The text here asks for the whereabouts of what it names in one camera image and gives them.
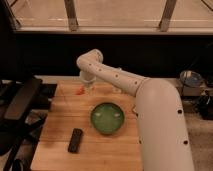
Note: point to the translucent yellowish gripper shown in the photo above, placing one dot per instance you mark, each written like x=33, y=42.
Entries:
x=88, y=88

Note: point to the orange red pepper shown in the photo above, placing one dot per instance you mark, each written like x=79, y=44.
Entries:
x=80, y=91

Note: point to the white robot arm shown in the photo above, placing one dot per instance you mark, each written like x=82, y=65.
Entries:
x=165, y=144

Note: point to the green bowl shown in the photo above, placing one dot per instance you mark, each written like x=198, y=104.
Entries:
x=107, y=118

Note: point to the black remote control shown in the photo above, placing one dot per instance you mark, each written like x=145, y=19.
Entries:
x=75, y=140

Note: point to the black office chair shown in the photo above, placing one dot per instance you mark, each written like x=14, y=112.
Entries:
x=13, y=127

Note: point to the left metal window strut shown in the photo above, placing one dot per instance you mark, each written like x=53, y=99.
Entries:
x=71, y=15

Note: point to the metal window strut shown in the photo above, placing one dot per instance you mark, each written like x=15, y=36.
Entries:
x=71, y=15
x=167, y=14

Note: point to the right metal window strut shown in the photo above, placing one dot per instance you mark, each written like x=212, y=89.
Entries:
x=167, y=14

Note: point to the metal bowl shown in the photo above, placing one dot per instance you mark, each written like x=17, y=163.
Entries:
x=191, y=78

